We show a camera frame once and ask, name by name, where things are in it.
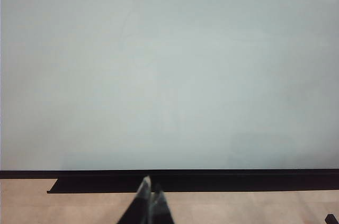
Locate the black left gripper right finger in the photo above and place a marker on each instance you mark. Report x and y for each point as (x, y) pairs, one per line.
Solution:
(161, 208)

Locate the large whiteboard with black frame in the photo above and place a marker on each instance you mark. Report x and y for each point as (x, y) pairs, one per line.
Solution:
(169, 75)

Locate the black stand foot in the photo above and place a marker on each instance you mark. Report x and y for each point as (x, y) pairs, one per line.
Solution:
(332, 219)

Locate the long black pen tray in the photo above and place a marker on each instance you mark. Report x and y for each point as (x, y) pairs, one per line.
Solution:
(100, 185)

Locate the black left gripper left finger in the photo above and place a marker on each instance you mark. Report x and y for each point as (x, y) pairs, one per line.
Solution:
(139, 205)

